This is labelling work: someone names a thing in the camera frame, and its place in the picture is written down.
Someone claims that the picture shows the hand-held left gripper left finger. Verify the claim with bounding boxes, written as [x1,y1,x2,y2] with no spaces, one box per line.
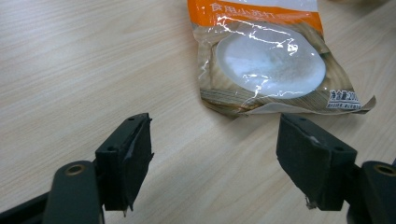
[94,112,155,217]

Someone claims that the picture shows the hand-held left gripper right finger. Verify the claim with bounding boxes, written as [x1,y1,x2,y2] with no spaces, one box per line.
[276,113,359,212]

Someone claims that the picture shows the orange white powder bag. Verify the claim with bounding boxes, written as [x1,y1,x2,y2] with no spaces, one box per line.
[186,0,377,119]

